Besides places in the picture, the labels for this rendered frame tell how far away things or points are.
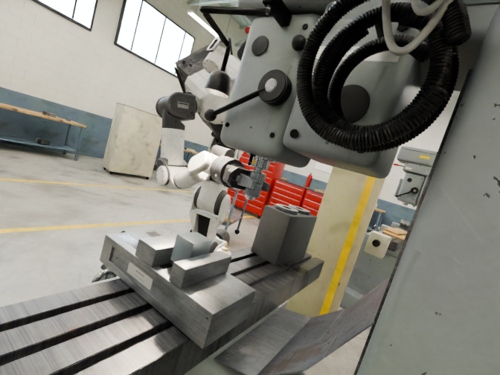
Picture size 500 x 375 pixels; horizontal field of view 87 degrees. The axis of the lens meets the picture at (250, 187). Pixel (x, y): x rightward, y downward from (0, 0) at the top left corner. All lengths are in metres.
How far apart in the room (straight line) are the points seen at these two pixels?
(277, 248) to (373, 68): 0.65
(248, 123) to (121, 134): 6.12
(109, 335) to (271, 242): 0.60
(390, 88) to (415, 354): 0.38
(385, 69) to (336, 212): 1.94
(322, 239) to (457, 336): 2.09
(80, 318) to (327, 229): 2.09
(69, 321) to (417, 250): 0.53
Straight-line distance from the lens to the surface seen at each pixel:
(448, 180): 0.37
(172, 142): 1.08
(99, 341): 0.53
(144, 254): 0.60
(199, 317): 0.52
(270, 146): 0.58
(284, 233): 0.94
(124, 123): 6.67
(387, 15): 0.41
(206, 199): 1.41
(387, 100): 0.51
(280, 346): 0.71
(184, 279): 0.53
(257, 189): 0.69
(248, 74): 0.67
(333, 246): 2.42
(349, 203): 2.37
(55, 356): 0.51
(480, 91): 0.40
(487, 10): 0.57
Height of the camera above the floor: 1.30
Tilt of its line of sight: 6 degrees down
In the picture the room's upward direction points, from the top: 17 degrees clockwise
